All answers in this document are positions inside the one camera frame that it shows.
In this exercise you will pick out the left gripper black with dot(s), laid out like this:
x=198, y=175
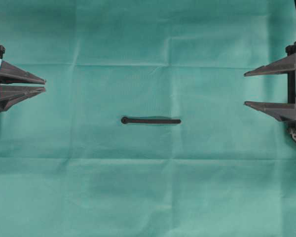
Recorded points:
x=11, y=95

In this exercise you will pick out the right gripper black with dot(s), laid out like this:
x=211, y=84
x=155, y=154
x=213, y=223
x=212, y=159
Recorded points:
x=284, y=112

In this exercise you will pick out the green table cloth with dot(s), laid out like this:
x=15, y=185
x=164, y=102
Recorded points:
x=142, y=130

